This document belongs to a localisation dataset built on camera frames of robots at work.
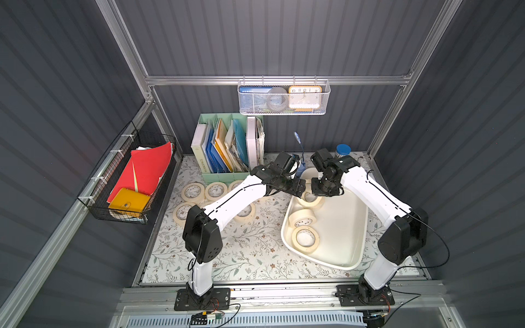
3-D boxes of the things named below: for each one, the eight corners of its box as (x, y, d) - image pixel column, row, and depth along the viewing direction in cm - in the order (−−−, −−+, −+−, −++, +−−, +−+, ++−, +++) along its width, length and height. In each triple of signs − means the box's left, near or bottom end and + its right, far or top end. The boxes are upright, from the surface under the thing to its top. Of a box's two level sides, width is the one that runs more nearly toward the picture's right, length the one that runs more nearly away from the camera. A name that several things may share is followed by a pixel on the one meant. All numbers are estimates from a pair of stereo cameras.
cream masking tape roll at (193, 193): (181, 203, 102) (179, 199, 100) (186, 186, 109) (184, 182, 106) (203, 203, 102) (201, 199, 100) (207, 186, 109) (205, 182, 106)
